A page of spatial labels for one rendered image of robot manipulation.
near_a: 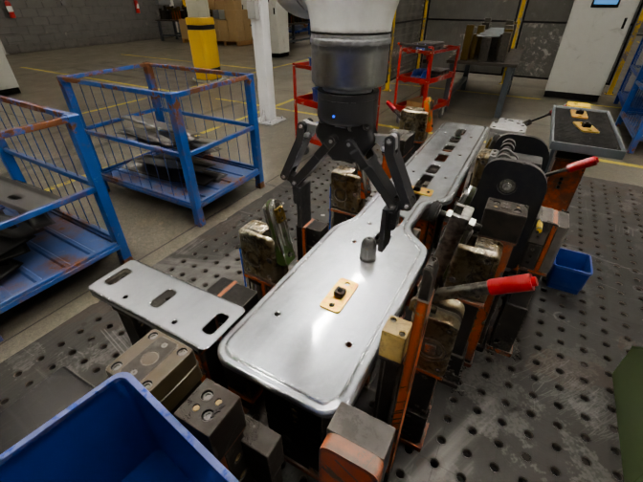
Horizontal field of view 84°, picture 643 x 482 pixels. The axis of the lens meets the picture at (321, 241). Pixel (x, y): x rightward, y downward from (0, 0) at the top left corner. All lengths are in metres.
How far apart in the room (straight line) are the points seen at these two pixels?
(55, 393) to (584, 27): 7.50
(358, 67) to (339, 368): 0.38
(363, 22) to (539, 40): 7.99
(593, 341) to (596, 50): 6.65
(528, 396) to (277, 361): 0.62
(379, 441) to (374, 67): 0.36
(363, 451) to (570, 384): 0.83
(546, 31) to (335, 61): 7.99
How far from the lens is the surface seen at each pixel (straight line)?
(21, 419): 0.58
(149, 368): 0.51
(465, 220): 0.46
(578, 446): 0.96
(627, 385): 1.04
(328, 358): 0.54
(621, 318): 1.30
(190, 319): 0.63
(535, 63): 8.41
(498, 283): 0.51
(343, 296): 0.63
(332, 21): 0.42
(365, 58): 0.43
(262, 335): 0.58
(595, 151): 0.98
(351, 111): 0.44
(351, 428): 0.27
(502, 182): 0.76
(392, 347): 0.51
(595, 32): 7.55
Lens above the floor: 1.43
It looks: 34 degrees down
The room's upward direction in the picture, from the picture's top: straight up
